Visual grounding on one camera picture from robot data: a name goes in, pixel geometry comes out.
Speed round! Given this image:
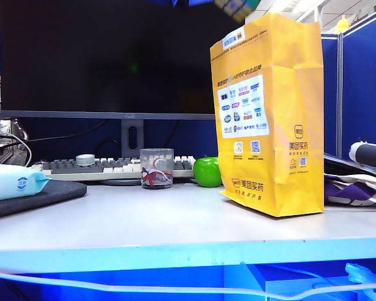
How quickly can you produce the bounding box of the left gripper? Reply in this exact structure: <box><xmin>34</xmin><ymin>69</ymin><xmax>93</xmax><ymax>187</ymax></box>
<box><xmin>171</xmin><ymin>0</ymin><xmax>215</xmax><ymax>8</ymax></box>

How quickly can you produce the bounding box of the Rubik's cube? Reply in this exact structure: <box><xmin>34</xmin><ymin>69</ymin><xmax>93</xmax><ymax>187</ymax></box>
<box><xmin>214</xmin><ymin>0</ymin><xmax>261</xmax><ymax>23</ymax></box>

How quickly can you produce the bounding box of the yellow paper bag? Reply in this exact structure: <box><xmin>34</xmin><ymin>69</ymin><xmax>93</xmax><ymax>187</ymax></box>
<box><xmin>209</xmin><ymin>12</ymin><xmax>325</xmax><ymax>218</ymax></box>

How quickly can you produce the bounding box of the black flat bag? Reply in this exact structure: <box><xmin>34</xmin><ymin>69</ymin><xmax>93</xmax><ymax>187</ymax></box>
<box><xmin>323</xmin><ymin>154</ymin><xmax>376</xmax><ymax>183</ymax></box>

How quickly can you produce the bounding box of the white and purple tote bag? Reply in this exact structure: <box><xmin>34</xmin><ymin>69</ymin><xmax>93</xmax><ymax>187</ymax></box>
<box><xmin>323</xmin><ymin>173</ymin><xmax>376</xmax><ymax>208</ymax></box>

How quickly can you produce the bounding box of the black computer monitor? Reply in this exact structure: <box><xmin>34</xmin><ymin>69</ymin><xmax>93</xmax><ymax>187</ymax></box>
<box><xmin>0</xmin><ymin>0</ymin><xmax>246</xmax><ymax>121</ymax></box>

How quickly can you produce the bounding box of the yellow rubber duck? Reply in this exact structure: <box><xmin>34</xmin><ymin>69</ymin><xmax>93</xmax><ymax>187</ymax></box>
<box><xmin>335</xmin><ymin>14</ymin><xmax>352</xmax><ymax>33</ymax></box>

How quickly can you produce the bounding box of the grey monitor stand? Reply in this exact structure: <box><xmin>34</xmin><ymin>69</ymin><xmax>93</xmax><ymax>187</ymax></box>
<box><xmin>100</xmin><ymin>119</ymin><xmax>196</xmax><ymax>187</ymax></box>

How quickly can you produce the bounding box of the green apple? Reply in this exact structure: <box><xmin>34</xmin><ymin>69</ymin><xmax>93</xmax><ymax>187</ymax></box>
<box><xmin>192</xmin><ymin>156</ymin><xmax>223</xmax><ymax>189</ymax></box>

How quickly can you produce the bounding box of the clear plastic cup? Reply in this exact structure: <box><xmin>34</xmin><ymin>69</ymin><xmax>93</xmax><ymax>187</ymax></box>
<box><xmin>139</xmin><ymin>148</ymin><xmax>175</xmax><ymax>190</ymax></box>

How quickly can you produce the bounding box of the blue office partition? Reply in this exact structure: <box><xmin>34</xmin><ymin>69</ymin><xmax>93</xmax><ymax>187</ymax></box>
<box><xmin>320</xmin><ymin>6</ymin><xmax>376</xmax><ymax>161</ymax></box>

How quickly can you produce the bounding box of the grey and white keyboard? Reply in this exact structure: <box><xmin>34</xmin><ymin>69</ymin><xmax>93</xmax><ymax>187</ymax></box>
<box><xmin>31</xmin><ymin>156</ymin><xmax>197</xmax><ymax>182</ymax></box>

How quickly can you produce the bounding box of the round grey tape roll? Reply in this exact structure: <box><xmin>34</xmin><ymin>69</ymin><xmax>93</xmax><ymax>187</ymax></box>
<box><xmin>75</xmin><ymin>154</ymin><xmax>97</xmax><ymax>167</ymax></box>

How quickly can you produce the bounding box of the grey and white cylinder device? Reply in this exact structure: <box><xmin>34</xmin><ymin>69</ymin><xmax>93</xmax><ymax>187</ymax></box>
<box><xmin>347</xmin><ymin>134</ymin><xmax>376</xmax><ymax>172</ymax></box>

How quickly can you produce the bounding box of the black desk pad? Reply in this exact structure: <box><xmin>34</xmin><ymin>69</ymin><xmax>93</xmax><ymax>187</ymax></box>
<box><xmin>0</xmin><ymin>179</ymin><xmax>88</xmax><ymax>221</ymax></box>

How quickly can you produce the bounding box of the blue wet wipes pack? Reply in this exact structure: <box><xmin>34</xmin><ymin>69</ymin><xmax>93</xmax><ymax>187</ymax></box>
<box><xmin>0</xmin><ymin>163</ymin><xmax>52</xmax><ymax>203</ymax></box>

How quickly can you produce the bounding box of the pale blue plastic piece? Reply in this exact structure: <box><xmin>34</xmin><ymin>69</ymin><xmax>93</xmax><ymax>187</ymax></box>
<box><xmin>344</xmin><ymin>263</ymin><xmax>376</xmax><ymax>301</ymax></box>

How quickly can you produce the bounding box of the black monitor cable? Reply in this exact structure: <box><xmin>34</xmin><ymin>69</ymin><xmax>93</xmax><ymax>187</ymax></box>
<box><xmin>18</xmin><ymin>120</ymin><xmax>110</xmax><ymax>149</ymax></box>

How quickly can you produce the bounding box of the white foreground cable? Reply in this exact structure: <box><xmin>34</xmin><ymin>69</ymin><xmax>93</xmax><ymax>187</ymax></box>
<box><xmin>0</xmin><ymin>270</ymin><xmax>376</xmax><ymax>298</ymax></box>

